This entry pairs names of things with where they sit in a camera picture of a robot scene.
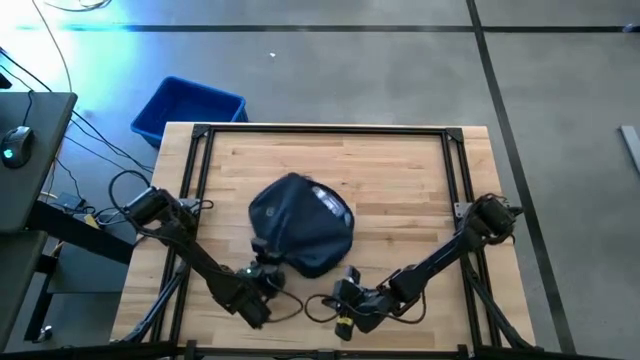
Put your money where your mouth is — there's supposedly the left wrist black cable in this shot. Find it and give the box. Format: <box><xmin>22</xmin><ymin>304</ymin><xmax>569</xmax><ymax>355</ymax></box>
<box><xmin>268</xmin><ymin>285</ymin><xmax>305</xmax><ymax>324</ymax></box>

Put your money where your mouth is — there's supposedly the blue plastic tub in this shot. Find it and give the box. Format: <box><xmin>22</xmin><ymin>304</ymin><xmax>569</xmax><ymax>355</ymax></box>
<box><xmin>130</xmin><ymin>75</ymin><xmax>250</xmax><ymax>150</ymax></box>

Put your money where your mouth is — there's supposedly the black computer mouse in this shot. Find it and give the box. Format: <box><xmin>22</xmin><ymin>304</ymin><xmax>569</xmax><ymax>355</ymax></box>
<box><xmin>0</xmin><ymin>124</ymin><xmax>35</xmax><ymax>170</ymax></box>

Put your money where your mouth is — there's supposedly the black aluminium table frame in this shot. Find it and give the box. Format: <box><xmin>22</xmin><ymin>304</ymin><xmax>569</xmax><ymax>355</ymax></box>
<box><xmin>112</xmin><ymin>122</ymin><xmax>539</xmax><ymax>360</ymax></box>

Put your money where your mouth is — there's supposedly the black floor cable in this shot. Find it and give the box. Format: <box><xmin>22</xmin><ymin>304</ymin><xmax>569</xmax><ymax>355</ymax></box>
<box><xmin>0</xmin><ymin>47</ymin><xmax>157</xmax><ymax>175</ymax></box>

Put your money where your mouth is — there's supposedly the black mouse cable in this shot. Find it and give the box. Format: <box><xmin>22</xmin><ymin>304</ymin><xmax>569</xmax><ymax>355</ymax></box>
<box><xmin>22</xmin><ymin>89</ymin><xmax>35</xmax><ymax>129</ymax></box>

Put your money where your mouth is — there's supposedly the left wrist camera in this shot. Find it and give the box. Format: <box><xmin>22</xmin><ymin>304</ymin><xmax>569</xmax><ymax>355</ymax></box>
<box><xmin>250</xmin><ymin>236</ymin><xmax>272</xmax><ymax>265</ymax></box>

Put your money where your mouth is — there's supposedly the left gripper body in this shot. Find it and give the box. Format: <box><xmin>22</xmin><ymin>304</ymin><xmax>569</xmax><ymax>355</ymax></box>
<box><xmin>239</xmin><ymin>262</ymin><xmax>288</xmax><ymax>302</ymax></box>

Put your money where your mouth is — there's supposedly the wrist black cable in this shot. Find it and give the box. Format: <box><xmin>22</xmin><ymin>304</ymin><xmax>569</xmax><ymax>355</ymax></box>
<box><xmin>303</xmin><ymin>290</ymin><xmax>428</xmax><ymax>326</ymax></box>
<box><xmin>268</xmin><ymin>285</ymin><xmax>305</xmax><ymax>324</ymax></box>

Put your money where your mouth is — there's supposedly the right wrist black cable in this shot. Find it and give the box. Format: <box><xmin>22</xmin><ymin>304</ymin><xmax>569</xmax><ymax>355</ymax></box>
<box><xmin>303</xmin><ymin>290</ymin><xmax>428</xmax><ymax>326</ymax></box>

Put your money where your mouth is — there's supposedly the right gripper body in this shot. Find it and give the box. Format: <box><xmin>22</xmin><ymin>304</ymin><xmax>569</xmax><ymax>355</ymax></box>
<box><xmin>323</xmin><ymin>278</ymin><xmax>397</xmax><ymax>343</ymax></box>

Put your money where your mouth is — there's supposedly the black desk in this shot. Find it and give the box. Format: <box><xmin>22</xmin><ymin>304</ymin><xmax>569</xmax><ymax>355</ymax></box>
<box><xmin>0</xmin><ymin>91</ymin><xmax>137</xmax><ymax>351</ymax></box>

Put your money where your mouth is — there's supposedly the black power adapter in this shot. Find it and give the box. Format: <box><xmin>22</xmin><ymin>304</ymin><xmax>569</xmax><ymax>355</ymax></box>
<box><xmin>52</xmin><ymin>192</ymin><xmax>87</xmax><ymax>212</ymax></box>

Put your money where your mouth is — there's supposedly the white floor cable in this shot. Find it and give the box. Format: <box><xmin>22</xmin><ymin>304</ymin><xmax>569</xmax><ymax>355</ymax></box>
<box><xmin>29</xmin><ymin>0</ymin><xmax>74</xmax><ymax>94</ymax></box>

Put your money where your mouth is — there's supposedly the grey metal bar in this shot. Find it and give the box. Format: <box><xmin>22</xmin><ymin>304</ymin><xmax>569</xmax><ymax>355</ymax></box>
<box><xmin>619</xmin><ymin>124</ymin><xmax>640</xmax><ymax>174</ymax></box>

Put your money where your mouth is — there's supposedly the navy blue backpack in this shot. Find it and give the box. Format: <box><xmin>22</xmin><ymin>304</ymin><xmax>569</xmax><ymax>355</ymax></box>
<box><xmin>247</xmin><ymin>172</ymin><xmax>357</xmax><ymax>280</ymax></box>

